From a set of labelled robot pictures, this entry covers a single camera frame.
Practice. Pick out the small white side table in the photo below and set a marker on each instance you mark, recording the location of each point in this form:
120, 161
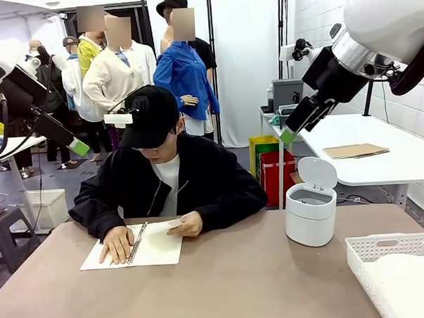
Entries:
281, 170

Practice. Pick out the black t-shirt mannequin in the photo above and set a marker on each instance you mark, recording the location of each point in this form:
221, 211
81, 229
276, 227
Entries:
205, 52

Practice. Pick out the white paper stack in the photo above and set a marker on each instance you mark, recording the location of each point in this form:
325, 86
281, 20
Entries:
407, 280

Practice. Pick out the red plastic crate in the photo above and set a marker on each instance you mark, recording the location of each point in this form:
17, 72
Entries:
271, 181

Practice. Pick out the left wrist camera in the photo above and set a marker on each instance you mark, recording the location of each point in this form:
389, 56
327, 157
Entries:
35, 62

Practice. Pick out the flat brown cardboard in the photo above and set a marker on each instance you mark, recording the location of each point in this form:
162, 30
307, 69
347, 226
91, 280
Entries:
356, 151

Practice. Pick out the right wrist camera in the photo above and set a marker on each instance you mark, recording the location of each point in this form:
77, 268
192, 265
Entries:
288, 53

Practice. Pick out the bald dark clothed mannequin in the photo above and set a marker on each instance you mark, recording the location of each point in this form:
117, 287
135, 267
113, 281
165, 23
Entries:
52, 81

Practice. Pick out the black light stand pole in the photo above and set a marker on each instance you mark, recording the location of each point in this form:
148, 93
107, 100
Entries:
211, 25

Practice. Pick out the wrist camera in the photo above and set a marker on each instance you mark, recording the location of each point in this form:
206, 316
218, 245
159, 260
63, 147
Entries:
288, 53
35, 62

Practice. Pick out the cream jacket mannequin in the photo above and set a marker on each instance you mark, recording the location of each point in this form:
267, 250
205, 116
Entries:
113, 75

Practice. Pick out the white spiral notebook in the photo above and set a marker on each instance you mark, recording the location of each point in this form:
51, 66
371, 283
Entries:
156, 249

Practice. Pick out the white trash can with lid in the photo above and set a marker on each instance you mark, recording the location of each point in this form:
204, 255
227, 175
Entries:
308, 221

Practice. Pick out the person left hand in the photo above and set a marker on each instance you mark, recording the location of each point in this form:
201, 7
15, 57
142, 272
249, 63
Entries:
190, 225

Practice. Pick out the black tripod stand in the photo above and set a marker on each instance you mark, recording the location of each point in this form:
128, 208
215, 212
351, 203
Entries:
281, 22

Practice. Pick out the head mounted camera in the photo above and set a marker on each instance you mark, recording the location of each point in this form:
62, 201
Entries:
118, 118

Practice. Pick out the yellow jacket mannequin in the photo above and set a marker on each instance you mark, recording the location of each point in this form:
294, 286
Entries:
86, 55

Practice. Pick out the large white table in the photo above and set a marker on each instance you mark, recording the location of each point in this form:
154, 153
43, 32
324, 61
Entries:
381, 165

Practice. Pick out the grey box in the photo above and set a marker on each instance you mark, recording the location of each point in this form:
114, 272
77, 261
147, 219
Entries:
286, 92

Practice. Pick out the person in dark jacket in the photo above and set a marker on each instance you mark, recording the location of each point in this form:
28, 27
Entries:
206, 180

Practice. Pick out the right forearm in black sleeve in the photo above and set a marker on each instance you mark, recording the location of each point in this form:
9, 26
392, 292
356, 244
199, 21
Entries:
98, 224

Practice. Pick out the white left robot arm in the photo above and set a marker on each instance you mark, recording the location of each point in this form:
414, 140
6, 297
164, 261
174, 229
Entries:
3, 55

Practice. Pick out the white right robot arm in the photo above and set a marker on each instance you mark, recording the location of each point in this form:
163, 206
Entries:
385, 17

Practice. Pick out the blue shirt mannequin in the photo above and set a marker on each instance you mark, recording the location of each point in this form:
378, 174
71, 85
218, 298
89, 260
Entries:
180, 69

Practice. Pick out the white plastic basket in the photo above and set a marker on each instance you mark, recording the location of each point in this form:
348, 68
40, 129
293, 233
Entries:
363, 245

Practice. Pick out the white t-shirt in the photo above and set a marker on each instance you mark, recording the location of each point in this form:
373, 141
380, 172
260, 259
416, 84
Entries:
169, 178

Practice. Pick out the black post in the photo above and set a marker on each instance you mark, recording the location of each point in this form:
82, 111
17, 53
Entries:
369, 99

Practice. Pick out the white floor bin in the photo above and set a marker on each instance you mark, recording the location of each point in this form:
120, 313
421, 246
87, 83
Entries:
48, 208

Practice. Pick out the person right hand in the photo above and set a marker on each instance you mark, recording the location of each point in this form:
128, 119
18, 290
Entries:
117, 244

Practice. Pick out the small grey tray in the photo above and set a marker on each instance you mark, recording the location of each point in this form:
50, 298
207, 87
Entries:
287, 110

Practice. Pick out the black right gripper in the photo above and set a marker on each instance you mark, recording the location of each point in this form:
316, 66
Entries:
329, 76

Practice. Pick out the black bucket hat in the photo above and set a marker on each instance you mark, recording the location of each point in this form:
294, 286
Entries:
171, 2

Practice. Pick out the yellow green bag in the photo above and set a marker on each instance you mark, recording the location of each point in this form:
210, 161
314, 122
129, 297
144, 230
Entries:
264, 146

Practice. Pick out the white backdrop sheet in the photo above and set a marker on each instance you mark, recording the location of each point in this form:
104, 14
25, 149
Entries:
246, 59

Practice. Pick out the grey plastic stool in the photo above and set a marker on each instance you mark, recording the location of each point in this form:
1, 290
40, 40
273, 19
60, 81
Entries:
14, 224

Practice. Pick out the black baseball cap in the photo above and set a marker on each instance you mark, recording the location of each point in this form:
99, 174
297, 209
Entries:
154, 119

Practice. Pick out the teal cloth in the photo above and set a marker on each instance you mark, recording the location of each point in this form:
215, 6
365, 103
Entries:
273, 120

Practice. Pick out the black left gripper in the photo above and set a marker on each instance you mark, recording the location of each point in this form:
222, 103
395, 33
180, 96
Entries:
26, 91

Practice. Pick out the left forearm in black sleeve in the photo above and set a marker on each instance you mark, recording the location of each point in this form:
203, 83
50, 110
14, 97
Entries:
232, 211

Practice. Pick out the person head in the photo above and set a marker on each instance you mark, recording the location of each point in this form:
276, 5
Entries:
162, 150

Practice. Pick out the white paper sheet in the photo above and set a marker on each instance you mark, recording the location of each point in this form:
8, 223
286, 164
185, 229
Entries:
160, 226

